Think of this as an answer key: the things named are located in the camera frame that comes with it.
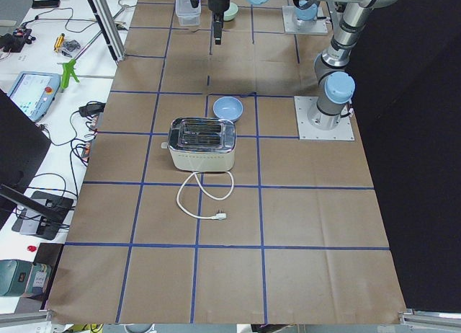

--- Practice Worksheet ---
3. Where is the blue bowl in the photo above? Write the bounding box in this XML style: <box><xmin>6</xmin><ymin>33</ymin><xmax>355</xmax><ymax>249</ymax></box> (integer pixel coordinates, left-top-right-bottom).
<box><xmin>212</xmin><ymin>96</ymin><xmax>243</xmax><ymax>122</ymax></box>

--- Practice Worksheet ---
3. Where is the cream and chrome toaster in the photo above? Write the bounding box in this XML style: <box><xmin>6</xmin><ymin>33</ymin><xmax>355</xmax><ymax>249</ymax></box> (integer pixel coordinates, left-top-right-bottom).
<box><xmin>161</xmin><ymin>117</ymin><xmax>236</xmax><ymax>172</ymax></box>

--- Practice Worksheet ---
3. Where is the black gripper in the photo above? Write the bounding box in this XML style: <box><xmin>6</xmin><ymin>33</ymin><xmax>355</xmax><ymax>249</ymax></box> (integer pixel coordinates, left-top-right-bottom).
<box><xmin>207</xmin><ymin>0</ymin><xmax>231</xmax><ymax>45</ymax></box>

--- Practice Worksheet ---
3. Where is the green plastic clamp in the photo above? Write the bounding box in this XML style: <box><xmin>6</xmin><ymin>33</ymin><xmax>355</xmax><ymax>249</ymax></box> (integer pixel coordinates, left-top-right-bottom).
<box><xmin>61</xmin><ymin>58</ymin><xmax>80</xmax><ymax>92</ymax></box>

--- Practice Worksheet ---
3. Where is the white toaster power cord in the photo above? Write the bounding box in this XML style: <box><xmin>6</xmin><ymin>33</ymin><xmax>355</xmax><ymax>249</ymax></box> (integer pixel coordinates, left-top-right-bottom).
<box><xmin>175</xmin><ymin>169</ymin><xmax>236</xmax><ymax>222</ymax></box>

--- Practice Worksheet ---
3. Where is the clear plastic food container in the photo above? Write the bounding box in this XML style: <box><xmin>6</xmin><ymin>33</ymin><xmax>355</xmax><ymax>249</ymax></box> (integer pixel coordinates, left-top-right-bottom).
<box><xmin>175</xmin><ymin>0</ymin><xmax>201</xmax><ymax>27</ymax></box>

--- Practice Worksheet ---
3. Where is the black power adapter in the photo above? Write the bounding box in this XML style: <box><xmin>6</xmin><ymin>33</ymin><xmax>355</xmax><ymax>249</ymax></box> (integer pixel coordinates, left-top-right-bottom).
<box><xmin>79</xmin><ymin>102</ymin><xmax>106</xmax><ymax>117</ymax></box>

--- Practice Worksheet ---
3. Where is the aluminium frame post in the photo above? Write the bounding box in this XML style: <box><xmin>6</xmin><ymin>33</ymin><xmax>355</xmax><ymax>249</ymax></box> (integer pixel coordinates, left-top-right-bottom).
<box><xmin>87</xmin><ymin>0</ymin><xmax>125</xmax><ymax>62</ymax></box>

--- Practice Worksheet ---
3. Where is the green bowl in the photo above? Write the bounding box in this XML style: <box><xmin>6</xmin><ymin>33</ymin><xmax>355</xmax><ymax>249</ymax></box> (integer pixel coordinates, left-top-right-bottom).
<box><xmin>223</xmin><ymin>2</ymin><xmax>239</xmax><ymax>22</ymax></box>

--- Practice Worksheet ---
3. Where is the yellow tool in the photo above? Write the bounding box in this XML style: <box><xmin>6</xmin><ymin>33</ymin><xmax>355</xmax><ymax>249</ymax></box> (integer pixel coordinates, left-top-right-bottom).
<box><xmin>53</xmin><ymin>33</ymin><xmax>65</xmax><ymax>53</ymax></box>

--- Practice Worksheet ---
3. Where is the green metal box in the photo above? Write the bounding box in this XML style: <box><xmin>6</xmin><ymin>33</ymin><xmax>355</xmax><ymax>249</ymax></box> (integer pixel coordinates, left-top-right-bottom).
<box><xmin>1</xmin><ymin>259</ymin><xmax>33</xmax><ymax>297</ymax></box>

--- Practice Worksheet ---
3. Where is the teach pendant with screen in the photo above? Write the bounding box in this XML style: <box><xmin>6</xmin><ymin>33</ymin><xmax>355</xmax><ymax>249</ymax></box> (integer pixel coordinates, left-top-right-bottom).
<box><xmin>7</xmin><ymin>71</ymin><xmax>61</xmax><ymax>122</ymax></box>

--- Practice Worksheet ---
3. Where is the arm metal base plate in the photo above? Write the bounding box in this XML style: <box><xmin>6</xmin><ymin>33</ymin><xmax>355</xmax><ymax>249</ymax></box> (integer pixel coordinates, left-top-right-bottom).
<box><xmin>294</xmin><ymin>96</ymin><xmax>355</xmax><ymax>141</ymax></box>
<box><xmin>282</xmin><ymin>5</ymin><xmax>328</xmax><ymax>35</ymax></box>

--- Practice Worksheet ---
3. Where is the black monitor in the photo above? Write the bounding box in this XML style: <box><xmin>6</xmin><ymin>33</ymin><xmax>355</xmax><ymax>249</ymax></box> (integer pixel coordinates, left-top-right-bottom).
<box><xmin>0</xmin><ymin>88</ymin><xmax>64</xmax><ymax>231</ymax></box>

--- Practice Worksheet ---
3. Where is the black smartphone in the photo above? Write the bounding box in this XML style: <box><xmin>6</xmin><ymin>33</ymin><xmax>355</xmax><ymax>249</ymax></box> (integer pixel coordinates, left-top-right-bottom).
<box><xmin>32</xmin><ymin>0</ymin><xmax>61</xmax><ymax>9</ymax></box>

